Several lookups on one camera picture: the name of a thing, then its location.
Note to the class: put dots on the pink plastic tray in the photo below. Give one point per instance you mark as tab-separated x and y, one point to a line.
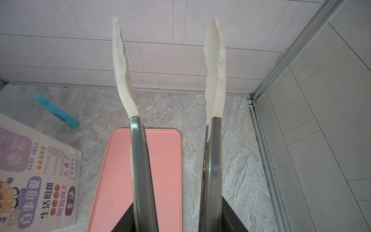
114	192

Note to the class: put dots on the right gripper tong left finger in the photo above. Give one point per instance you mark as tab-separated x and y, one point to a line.
144	206

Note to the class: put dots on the teal plastic bottle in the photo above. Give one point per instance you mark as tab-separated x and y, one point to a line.
56	111

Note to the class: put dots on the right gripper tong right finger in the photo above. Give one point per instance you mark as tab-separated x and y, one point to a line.
215	94

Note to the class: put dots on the white printed paper bag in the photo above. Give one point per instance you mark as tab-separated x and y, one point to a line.
39	180

